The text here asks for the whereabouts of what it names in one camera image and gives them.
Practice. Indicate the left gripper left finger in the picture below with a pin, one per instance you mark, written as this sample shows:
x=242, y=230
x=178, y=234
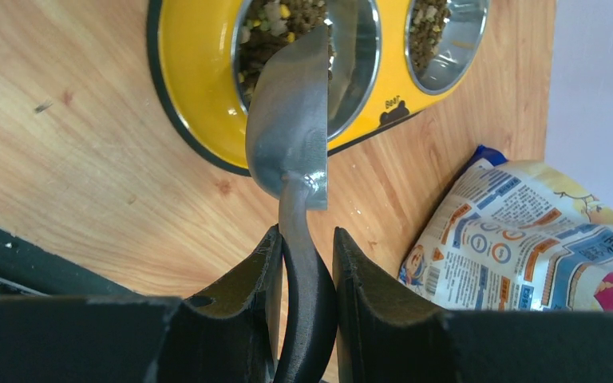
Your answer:
x=227, y=332

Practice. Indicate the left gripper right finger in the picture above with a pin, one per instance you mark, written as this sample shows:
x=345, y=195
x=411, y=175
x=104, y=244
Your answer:
x=387, y=333

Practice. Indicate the colourful pet food bag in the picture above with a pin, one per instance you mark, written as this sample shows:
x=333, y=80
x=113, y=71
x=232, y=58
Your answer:
x=514, y=235

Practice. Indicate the silver metal scoop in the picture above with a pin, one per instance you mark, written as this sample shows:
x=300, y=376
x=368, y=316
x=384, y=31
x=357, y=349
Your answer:
x=286, y=150

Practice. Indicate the yellow double pet bowl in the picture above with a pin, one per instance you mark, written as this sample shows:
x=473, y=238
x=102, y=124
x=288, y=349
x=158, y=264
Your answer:
x=193, y=57

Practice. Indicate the brown pet food kibble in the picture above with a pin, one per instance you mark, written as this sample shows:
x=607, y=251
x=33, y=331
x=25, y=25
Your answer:
x=270, y=25

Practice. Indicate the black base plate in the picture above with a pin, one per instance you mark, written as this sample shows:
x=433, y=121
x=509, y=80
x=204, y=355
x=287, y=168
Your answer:
x=27, y=268

